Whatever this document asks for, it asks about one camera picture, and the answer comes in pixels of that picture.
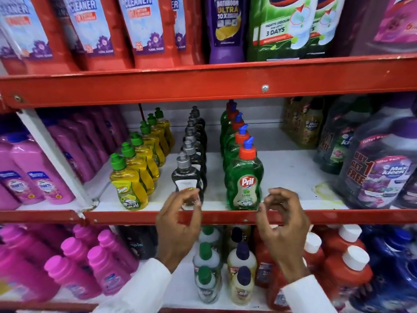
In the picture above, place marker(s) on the silver bolt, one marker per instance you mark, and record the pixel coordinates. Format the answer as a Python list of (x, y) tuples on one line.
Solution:
[(17, 98), (265, 88)]

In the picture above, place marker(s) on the blue detergent bottle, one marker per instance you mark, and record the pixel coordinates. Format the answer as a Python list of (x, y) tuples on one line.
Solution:
[(395, 254), (387, 296)]

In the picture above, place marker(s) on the pink floral refill pouch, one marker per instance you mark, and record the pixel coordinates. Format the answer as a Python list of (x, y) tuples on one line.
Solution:
[(391, 26)]

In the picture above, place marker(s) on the black cleaner bottle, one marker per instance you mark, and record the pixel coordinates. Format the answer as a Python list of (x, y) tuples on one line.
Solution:
[(140, 241)]

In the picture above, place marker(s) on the green dish soap bottle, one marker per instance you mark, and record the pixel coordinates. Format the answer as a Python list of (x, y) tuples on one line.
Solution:
[(244, 182), (235, 145), (230, 130), (224, 112), (226, 120)]

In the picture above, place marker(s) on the person's right hand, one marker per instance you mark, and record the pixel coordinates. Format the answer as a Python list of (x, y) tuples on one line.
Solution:
[(285, 229)]

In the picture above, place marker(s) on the row of black dish soap bottles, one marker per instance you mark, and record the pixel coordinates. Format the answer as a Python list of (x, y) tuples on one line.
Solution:
[(192, 159)]

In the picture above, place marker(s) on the person's right forearm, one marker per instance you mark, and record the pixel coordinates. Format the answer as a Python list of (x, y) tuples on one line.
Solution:
[(306, 295)]

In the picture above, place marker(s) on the green refill pouch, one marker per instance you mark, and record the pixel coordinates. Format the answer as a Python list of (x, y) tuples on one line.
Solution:
[(277, 29), (329, 26)]

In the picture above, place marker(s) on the large purple cleaner bottle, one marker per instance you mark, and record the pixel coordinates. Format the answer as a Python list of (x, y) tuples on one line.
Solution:
[(381, 169), (397, 109)]

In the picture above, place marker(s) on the white shelf board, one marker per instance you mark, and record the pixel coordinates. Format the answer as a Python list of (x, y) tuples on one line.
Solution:
[(290, 172)]

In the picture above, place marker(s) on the cream bottle with dark cap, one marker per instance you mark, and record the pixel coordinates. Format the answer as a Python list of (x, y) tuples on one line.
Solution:
[(237, 236), (242, 257), (242, 286)]

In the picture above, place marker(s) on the white metal shelf bracket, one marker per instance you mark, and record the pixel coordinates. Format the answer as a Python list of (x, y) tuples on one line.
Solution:
[(55, 156)]

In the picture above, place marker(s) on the olive yellow cleaner bottle pack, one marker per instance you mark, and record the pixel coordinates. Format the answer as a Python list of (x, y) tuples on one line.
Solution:
[(304, 122)]

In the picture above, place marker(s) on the row of pink labelled bottles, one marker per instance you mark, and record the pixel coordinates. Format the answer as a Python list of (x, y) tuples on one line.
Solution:
[(39, 172)]

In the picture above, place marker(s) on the row of yellow dish soap bottles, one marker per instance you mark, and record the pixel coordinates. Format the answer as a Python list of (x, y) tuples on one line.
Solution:
[(136, 166)]

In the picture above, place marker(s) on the red bottle with white cap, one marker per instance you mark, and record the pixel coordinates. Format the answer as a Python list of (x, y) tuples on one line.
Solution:
[(276, 293), (343, 239), (347, 277), (314, 252), (263, 264)]

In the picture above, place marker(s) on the person's left forearm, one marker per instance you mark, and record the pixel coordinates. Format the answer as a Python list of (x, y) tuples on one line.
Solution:
[(140, 290)]

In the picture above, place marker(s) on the person's left thumb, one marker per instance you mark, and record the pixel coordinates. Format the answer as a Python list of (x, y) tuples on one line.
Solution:
[(197, 212)]

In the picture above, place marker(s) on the red pouch with blue label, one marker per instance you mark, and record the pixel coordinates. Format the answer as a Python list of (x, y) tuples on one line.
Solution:
[(185, 29), (146, 29), (93, 29), (26, 32)]

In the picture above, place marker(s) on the clear bottle with green cap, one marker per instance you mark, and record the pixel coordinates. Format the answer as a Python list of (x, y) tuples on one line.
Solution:
[(207, 286), (210, 236), (206, 257)]

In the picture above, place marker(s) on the person's right thumb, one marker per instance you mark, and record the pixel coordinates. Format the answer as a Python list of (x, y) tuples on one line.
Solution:
[(261, 214)]

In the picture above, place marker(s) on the person's left hand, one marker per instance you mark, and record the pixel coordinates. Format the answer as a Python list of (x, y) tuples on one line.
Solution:
[(176, 228)]

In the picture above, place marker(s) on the large green cleaner bottle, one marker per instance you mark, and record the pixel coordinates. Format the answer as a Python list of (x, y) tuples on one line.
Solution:
[(338, 140)]

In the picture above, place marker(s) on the red metal shelf beam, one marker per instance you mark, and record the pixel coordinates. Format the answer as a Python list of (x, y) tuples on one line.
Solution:
[(195, 83), (228, 217)]

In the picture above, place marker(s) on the group of magenta bottles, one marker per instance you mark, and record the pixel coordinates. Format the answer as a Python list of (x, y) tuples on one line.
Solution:
[(71, 264)]

